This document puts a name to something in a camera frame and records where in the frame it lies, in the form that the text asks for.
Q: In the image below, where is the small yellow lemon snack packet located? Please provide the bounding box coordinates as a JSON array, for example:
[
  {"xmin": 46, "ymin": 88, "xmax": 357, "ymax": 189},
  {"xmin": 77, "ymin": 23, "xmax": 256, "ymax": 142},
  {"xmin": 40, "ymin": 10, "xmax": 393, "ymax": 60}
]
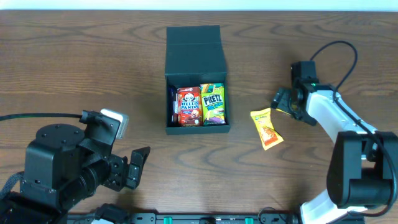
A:
[{"xmin": 276, "ymin": 108, "xmax": 293, "ymax": 116}]

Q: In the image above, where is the green Pretz box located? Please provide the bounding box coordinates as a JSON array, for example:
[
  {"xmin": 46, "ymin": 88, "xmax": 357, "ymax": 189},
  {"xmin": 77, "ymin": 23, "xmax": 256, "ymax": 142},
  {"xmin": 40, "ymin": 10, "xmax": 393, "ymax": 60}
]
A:
[{"xmin": 200, "ymin": 83, "xmax": 226, "ymax": 126}]

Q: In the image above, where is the Dairy Milk chocolate bar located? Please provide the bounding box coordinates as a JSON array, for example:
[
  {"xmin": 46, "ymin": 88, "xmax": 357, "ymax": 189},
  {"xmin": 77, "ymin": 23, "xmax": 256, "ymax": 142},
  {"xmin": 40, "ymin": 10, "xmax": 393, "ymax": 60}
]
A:
[{"xmin": 168, "ymin": 86, "xmax": 178, "ymax": 126}]

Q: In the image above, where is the red Hello Panda box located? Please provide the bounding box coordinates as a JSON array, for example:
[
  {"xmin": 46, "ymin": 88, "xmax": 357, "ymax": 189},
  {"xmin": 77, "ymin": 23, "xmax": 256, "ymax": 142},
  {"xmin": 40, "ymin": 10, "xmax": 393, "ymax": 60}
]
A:
[{"xmin": 177, "ymin": 86, "xmax": 203, "ymax": 126}]

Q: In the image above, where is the black gift box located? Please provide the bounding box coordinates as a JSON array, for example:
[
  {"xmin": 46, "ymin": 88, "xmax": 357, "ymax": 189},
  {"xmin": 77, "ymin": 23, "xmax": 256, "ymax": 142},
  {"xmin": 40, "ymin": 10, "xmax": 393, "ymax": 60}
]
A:
[{"xmin": 164, "ymin": 25, "xmax": 231, "ymax": 135}]

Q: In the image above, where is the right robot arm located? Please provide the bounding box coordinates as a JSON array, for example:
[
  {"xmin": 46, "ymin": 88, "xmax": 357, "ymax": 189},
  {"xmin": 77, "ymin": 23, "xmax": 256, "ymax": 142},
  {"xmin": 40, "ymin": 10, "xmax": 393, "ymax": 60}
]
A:
[{"xmin": 271, "ymin": 60, "xmax": 397, "ymax": 223}]

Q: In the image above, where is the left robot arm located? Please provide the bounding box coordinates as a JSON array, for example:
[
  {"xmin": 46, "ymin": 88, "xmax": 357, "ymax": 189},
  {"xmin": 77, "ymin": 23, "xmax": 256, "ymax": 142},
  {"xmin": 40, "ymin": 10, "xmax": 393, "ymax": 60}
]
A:
[{"xmin": 1, "ymin": 123, "xmax": 150, "ymax": 223}]

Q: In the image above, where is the long yellow Julie's snack packet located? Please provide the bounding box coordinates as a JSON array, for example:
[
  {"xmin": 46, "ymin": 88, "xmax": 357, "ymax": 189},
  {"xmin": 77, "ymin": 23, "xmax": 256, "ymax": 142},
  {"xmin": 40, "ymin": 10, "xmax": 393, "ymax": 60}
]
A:
[{"xmin": 250, "ymin": 108, "xmax": 284, "ymax": 151}]

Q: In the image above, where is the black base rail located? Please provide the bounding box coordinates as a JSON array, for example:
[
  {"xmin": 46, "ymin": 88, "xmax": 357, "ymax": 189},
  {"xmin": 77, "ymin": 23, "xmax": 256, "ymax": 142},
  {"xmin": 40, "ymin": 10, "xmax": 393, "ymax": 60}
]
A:
[{"xmin": 67, "ymin": 211, "xmax": 302, "ymax": 224}]

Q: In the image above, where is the left black cable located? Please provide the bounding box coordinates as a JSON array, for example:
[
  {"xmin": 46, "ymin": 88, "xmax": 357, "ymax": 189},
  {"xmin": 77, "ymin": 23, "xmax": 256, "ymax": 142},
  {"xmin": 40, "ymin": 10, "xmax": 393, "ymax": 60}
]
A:
[{"xmin": 0, "ymin": 113, "xmax": 83, "ymax": 122}]

